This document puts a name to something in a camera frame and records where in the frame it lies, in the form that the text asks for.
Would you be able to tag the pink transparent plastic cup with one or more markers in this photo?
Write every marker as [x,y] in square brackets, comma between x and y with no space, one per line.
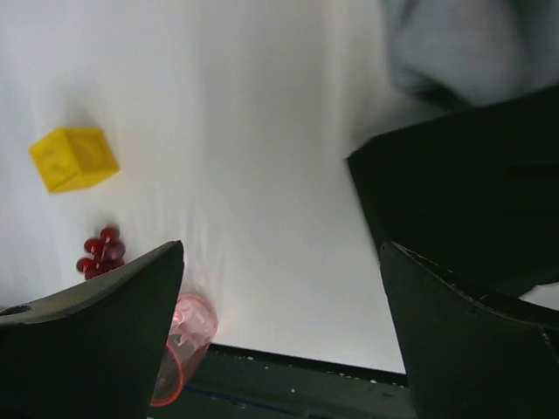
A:
[193,327]

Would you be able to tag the black cloth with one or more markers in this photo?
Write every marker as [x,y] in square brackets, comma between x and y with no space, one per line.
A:
[476,191]

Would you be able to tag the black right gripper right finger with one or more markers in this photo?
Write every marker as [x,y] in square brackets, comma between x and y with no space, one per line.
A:
[469,351]

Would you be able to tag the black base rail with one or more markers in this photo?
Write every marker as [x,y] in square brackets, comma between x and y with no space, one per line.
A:
[239,383]

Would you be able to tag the yellow toy block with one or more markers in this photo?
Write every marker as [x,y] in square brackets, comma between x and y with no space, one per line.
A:
[73,158]

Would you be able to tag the red plastic grape bunch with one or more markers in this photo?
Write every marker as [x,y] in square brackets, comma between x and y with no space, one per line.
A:
[104,253]

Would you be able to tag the grey cloth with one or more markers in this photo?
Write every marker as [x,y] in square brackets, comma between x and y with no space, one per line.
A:
[480,52]

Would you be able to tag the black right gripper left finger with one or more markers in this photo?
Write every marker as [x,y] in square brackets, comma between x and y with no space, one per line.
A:
[92,350]

